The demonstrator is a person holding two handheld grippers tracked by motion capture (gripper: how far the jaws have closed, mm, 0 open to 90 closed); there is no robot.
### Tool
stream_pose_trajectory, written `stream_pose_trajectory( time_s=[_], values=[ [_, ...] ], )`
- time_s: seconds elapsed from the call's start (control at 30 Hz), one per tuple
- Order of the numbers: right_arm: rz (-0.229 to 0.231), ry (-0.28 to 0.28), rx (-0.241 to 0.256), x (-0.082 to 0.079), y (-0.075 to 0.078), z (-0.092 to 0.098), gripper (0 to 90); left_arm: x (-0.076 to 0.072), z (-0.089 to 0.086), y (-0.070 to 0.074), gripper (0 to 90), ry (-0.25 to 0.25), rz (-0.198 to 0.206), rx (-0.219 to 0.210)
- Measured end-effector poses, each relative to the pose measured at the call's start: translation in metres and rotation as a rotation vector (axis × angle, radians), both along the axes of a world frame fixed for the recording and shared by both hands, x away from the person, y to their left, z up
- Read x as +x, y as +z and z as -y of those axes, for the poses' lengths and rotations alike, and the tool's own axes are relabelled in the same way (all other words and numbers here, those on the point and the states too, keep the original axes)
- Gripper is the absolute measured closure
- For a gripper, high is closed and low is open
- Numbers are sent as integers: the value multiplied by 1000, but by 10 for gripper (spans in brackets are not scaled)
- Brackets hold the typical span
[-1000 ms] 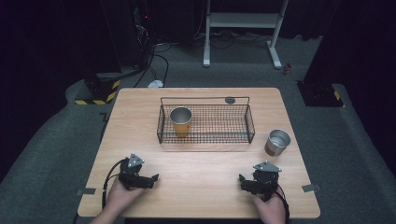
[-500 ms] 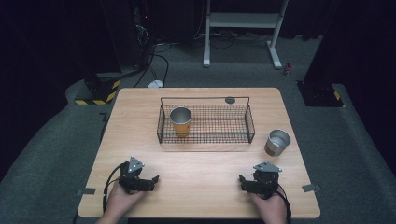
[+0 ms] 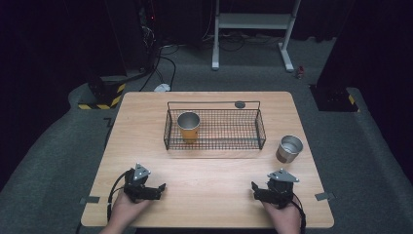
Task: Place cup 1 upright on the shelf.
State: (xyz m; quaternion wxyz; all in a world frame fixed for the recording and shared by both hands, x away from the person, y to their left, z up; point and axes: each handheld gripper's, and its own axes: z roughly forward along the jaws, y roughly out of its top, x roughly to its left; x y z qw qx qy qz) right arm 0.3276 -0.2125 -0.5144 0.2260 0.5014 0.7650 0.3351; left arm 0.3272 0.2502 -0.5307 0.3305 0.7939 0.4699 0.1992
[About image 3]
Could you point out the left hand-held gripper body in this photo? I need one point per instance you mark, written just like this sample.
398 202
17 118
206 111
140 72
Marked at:
138 187

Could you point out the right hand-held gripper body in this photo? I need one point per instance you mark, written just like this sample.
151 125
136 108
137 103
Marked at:
281 190

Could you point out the orange metal cup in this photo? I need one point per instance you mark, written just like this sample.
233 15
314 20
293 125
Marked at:
188 128

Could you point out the person's left hand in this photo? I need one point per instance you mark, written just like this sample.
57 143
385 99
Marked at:
126 211

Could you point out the person's right hand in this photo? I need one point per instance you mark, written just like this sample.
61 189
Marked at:
285 217

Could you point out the brown metal cup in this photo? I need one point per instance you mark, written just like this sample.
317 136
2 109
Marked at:
289 149

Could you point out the grey tape piece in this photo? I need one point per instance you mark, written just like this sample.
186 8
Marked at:
324 196
89 200

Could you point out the grey round table grommet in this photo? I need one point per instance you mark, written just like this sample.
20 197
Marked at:
239 104

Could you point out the black yellow striped stand base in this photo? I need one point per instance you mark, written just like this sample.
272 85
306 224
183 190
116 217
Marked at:
104 96
334 99

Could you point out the white power adapter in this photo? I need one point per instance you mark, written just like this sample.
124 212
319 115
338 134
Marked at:
162 87

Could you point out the small red object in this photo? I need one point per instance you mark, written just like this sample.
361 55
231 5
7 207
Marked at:
300 72

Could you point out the dark computer tower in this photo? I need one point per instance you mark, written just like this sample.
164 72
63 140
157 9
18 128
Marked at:
150 32

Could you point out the white metal stand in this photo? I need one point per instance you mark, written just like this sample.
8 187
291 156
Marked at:
253 21

